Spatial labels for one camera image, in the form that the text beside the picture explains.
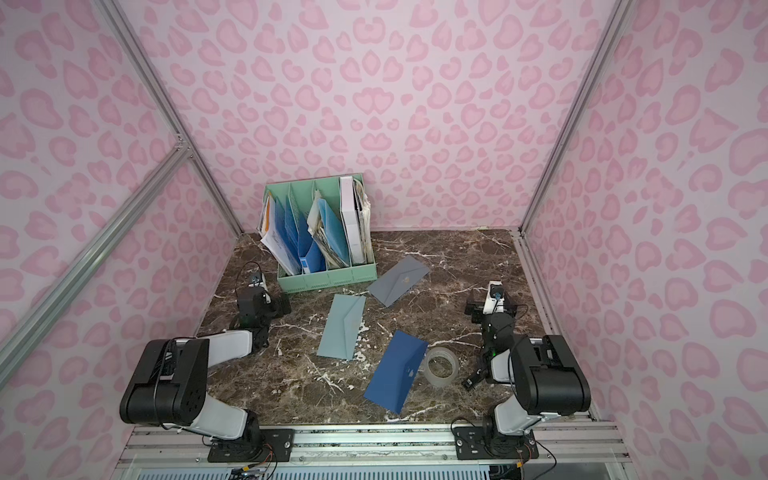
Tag light teal envelope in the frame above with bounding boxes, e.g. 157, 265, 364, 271
317, 294, 366, 360

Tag grey envelope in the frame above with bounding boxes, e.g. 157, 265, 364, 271
368, 256, 430, 307

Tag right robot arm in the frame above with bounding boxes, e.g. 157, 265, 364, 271
462, 294, 592, 437

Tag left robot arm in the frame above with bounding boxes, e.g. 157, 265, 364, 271
119, 284, 291, 450

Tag dark blue envelope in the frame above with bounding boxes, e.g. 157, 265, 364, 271
364, 330, 428, 414

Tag small black clip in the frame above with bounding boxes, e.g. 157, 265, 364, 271
461, 368, 488, 391

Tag clear tape roll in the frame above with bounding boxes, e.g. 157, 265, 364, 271
421, 347, 460, 388

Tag white document papers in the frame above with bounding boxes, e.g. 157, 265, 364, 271
259, 191, 301, 276

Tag green file organizer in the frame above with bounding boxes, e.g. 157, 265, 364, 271
263, 174, 377, 293

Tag blue folder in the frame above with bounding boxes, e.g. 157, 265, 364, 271
318, 198, 351, 268

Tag stack of loose papers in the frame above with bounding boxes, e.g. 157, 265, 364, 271
353, 178, 374, 264

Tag white binder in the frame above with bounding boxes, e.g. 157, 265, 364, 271
339, 176, 366, 266

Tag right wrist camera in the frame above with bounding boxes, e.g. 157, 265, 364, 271
483, 281, 506, 315

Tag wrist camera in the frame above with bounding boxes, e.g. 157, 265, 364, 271
248, 271, 267, 290
483, 281, 506, 315

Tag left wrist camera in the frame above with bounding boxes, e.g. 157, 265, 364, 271
248, 271, 267, 290

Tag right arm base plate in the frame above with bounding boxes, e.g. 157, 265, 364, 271
450, 425, 539, 463

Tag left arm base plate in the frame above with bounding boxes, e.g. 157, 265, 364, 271
207, 428, 296, 464

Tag aluminium front rail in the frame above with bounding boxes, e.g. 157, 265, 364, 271
117, 416, 630, 469

